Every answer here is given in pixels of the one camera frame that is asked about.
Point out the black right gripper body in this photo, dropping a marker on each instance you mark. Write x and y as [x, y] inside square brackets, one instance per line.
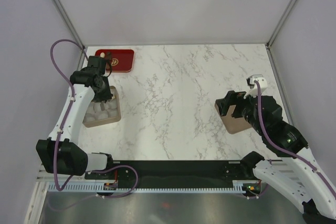
[243, 106]

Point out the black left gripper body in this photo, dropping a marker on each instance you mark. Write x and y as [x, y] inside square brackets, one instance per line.
[104, 93]

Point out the metal tongs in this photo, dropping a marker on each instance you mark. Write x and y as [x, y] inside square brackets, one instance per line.
[102, 106]

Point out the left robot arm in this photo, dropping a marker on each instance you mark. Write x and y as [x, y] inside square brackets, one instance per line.
[60, 153]

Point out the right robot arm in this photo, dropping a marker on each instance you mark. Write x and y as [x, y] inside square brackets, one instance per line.
[314, 195]

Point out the gold chocolate box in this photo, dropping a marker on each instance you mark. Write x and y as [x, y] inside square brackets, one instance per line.
[112, 114]

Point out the dark brown chocolate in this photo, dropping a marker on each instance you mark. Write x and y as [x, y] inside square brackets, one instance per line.
[107, 54]

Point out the red chocolate tray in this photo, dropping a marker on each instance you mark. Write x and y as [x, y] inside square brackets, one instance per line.
[121, 60]

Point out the gold box lid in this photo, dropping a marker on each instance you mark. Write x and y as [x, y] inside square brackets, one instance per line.
[231, 124]

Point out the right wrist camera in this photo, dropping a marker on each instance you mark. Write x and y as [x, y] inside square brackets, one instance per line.
[257, 84]

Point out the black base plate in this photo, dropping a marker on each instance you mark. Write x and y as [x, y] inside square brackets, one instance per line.
[169, 174]

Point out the white cable duct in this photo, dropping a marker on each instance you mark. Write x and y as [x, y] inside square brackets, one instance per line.
[104, 187]

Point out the left aluminium frame post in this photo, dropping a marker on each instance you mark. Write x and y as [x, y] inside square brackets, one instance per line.
[66, 19]

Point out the aluminium frame post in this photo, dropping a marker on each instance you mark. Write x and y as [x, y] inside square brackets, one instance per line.
[66, 19]
[290, 6]

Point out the right aluminium frame post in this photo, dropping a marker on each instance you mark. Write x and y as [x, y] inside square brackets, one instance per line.
[290, 6]

